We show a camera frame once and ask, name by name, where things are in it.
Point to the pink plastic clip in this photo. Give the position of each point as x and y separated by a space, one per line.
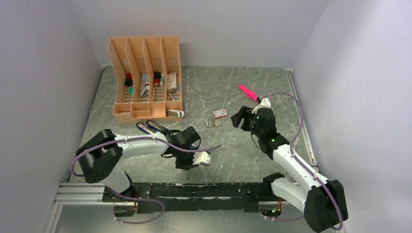
249 93

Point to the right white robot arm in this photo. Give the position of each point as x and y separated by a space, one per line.
321 201

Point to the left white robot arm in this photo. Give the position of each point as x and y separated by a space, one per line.
96 160

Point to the red black bottle left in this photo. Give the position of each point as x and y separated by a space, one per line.
128 80

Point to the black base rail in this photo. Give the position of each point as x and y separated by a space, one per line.
253 197

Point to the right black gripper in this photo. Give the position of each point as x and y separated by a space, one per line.
237 118

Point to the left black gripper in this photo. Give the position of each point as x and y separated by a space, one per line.
185 166

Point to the orange plastic desk organizer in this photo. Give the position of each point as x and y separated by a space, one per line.
149 78

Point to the blue stapler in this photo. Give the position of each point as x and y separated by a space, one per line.
157 126
142 127

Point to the red black bottle right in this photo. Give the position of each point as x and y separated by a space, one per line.
157 77

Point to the red black bottle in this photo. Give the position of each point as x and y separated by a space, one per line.
128 80
157 77

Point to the white box in organizer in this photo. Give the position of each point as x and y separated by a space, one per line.
172 82

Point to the red white staple box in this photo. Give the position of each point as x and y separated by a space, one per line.
220 113

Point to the grey stapler in organizer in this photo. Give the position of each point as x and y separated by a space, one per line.
144 84

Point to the white grey stapler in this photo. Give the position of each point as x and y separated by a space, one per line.
175 113

